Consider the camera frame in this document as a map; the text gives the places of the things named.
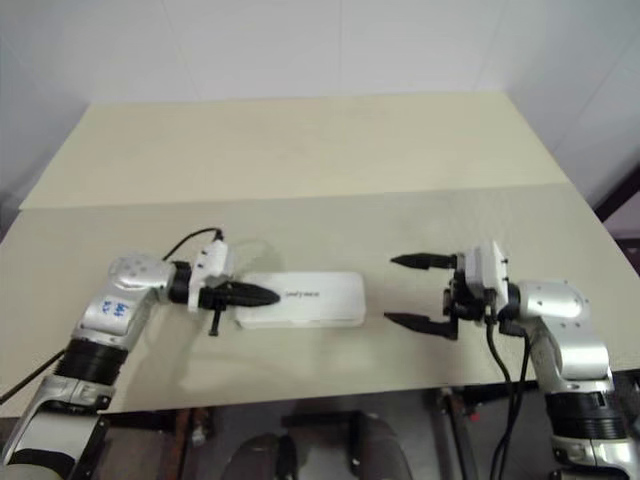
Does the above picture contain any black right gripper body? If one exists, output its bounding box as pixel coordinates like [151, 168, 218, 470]
[442, 269, 497, 327]

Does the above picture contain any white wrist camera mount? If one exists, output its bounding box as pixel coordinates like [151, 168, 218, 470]
[457, 239, 511, 307]
[187, 241, 236, 314]

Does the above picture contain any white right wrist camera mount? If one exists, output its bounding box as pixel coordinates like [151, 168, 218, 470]
[457, 239, 511, 307]

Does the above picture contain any white plastic pencil case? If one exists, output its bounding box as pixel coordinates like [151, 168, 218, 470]
[233, 269, 366, 331]

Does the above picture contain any metal table leg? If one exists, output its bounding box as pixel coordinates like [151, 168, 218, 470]
[174, 407, 212, 480]
[433, 387, 482, 480]

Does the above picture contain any dark metal frame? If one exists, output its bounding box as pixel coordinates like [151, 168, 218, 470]
[599, 149, 640, 261]

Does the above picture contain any dark rounded shape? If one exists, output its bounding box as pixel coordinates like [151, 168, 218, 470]
[357, 412, 414, 480]
[232, 433, 301, 480]

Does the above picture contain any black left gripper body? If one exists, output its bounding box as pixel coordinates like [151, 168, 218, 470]
[198, 282, 235, 339]

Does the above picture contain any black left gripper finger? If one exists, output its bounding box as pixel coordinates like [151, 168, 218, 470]
[229, 282, 282, 298]
[229, 295, 282, 309]

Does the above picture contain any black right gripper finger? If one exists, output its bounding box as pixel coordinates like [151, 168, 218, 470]
[389, 252, 459, 272]
[383, 310, 460, 342]

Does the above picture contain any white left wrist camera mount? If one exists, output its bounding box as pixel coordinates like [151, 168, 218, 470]
[187, 241, 236, 314]

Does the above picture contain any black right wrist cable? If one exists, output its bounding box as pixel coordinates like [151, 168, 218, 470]
[499, 322, 532, 480]
[483, 307, 516, 480]

